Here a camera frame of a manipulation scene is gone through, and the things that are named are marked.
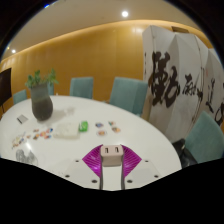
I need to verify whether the white charger block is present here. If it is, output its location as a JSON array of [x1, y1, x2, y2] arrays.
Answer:
[[99, 144, 125, 190]]

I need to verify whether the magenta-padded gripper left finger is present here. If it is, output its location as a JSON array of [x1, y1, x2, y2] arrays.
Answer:
[[63, 144, 107, 190]]

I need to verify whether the small green box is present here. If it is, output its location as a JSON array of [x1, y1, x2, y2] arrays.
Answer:
[[78, 120, 89, 132]]

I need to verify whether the small grey card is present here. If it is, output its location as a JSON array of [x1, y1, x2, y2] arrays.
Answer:
[[16, 114, 29, 125]]

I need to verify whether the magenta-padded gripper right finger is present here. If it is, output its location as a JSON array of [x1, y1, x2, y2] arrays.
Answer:
[[120, 144, 163, 190]]

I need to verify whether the black wall screen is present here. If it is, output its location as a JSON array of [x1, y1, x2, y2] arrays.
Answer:
[[0, 68, 13, 107]]

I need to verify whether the white flat box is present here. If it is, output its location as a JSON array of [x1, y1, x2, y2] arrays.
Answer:
[[53, 123, 68, 139], [65, 122, 80, 139]]

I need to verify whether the teal chair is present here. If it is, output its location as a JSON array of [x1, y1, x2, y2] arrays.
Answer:
[[12, 89, 28, 105], [69, 76, 95, 100], [184, 110, 224, 164], [109, 76, 149, 116]]

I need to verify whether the potted plant in grey vase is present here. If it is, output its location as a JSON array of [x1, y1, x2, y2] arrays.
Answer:
[[25, 68, 59, 122]]

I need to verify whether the grey coiled cable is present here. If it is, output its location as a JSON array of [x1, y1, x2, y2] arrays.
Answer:
[[14, 148, 39, 167]]

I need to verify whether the calligraphy folding screen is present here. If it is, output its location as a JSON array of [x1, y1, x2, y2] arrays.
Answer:
[[141, 24, 224, 144]]

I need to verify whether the black bag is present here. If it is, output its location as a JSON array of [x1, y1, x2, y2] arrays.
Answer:
[[171, 138, 198, 168]]

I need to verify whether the colourful sticker sheet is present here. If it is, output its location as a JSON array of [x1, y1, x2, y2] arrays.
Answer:
[[11, 132, 28, 149]]

